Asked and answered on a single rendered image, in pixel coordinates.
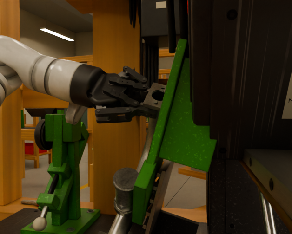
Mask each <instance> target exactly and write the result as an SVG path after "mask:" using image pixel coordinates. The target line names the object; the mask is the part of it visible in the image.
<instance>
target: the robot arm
mask: <svg viewBox="0 0 292 234"><path fill-rule="evenodd" d="M22 83H23V84H24V86H25V87H27V88H28V89H30V90H33V91H36V92H40V93H44V94H47V95H50V96H53V97H56V98H58V99H60V100H63V101H67V102H69V106H68V109H67V112H66V115H65V119H66V122H67V123H69V124H73V125H76V124H77V122H78V121H79V120H80V119H81V117H82V116H83V114H84V113H85V111H86V110H87V108H92V107H93V108H94V109H96V110H95V117H96V122H97V123H98V124H107V123H122V122H130V121H131V120H132V118H133V117H134V116H136V115H142V116H145V117H149V118H152V119H156V118H158V116H159V110H154V109H151V108H147V107H144V106H143V102H141V103H140V104H139V102H138V101H136V100H133V98H141V99H145V98H146V96H147V94H148V92H149V90H150V88H149V87H148V86H147V79H146V78H145V77H143V76H142V75H140V74H139V73H137V72H136V71H134V70H133V69H131V68H130V67H128V66H124V67H123V71H122V72H120V73H119V74H116V73H106V72H104V71H103V70H102V69H101V68H99V67H96V66H92V65H87V64H83V63H79V62H75V61H71V60H63V59H58V58H53V57H49V56H46V55H42V54H40V53H38V52H37V51H35V50H33V49H32V48H30V47H28V46H26V45H25V44H23V43H21V42H19V41H17V40H15V39H13V38H10V37H8V36H3V35H0V107H1V105H2V103H3V101H4V100H5V98H6V97H7V96H8V95H10V94H11V93H12V92H14V91H15V90H16V89H18V88H19V87H20V86H21V85H22ZM128 88H129V92H128ZM135 90H139V91H140V92H138V91H135ZM118 115H119V116H118Z"/></svg>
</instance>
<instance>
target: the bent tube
mask: <svg viewBox="0 0 292 234"><path fill-rule="evenodd" d="M165 90H166V85H162V84H158V83H153V84H152V86H151V88H150V90H149V92H148V94H147V96H146V98H145V100H144V102H143V106H144V107H147V108H151V109H154V110H158V111H160V108H161V104H162V101H163V97H164V93H165ZM157 120H158V119H157V118H156V119H152V118H149V123H148V130H147V136H146V141H145V145H144V148H143V151H142V155H141V158H140V161H139V164H138V166H137V169H136V171H137V172H138V173H139V172H140V170H141V167H142V165H143V162H144V160H145V159H146V160H147V157H148V153H149V149H150V146H151V142H152V138H153V134H154V130H155V127H156V123H157ZM132 224H133V222H132V215H131V216H121V215H119V214H118V213H117V214H116V217H115V219H114V221H113V224H112V226H111V228H110V230H109V234H128V232H129V231H130V229H131V226H132Z"/></svg>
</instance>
